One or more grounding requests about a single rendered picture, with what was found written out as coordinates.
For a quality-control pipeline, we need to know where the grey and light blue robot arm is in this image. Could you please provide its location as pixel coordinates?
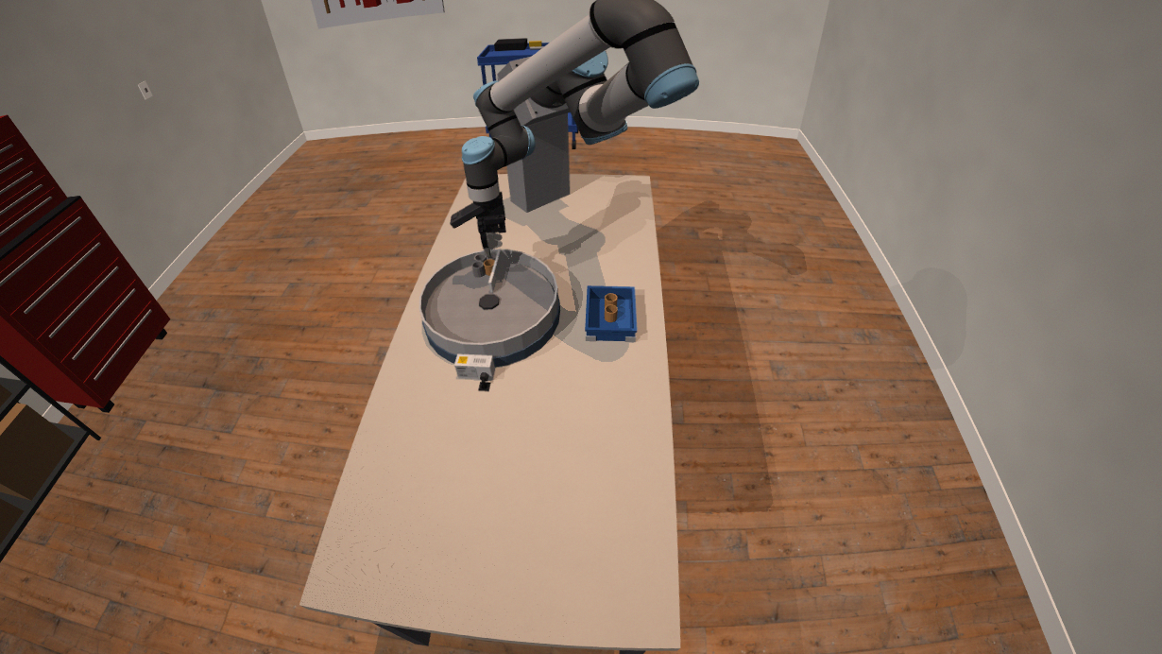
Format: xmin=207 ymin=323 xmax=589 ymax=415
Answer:
xmin=462 ymin=0 xmax=700 ymax=202

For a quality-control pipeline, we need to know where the blue plastic crate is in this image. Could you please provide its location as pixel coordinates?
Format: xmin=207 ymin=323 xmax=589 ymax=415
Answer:
xmin=584 ymin=285 xmax=637 ymax=342

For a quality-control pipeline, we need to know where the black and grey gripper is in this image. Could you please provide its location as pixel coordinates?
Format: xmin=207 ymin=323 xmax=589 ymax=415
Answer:
xmin=473 ymin=192 xmax=505 ymax=258

